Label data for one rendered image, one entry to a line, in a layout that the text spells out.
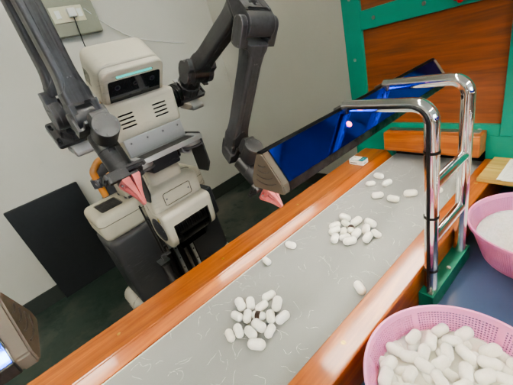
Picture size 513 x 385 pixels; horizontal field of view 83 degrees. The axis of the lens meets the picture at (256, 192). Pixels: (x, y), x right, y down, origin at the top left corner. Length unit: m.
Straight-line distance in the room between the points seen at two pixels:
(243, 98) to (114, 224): 0.82
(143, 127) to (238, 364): 0.79
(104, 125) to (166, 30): 2.16
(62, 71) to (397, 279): 0.85
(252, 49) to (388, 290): 0.62
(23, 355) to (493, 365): 0.62
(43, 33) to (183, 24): 2.18
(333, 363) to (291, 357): 0.09
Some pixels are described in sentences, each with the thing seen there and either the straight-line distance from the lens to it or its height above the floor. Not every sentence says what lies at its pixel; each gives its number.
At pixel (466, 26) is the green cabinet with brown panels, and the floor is 1.15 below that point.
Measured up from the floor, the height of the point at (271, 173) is 1.08.
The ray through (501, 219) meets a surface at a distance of 0.94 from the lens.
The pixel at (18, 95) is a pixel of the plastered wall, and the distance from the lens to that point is 2.44.
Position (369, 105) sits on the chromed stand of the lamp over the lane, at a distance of 0.58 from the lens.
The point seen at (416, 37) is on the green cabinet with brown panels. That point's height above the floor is 1.15.
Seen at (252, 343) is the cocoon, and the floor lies 0.76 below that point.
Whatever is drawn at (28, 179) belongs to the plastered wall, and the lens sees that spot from 2.45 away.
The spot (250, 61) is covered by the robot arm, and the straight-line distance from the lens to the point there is 0.80.
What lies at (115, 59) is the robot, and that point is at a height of 1.33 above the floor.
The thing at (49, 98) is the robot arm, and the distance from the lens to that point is 0.93.
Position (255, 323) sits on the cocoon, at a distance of 0.66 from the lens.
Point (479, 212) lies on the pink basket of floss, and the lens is 0.93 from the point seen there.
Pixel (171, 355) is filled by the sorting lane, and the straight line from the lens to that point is 0.72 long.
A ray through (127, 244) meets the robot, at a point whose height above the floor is 0.65.
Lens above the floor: 1.26
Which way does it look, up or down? 26 degrees down
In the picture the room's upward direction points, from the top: 17 degrees counter-clockwise
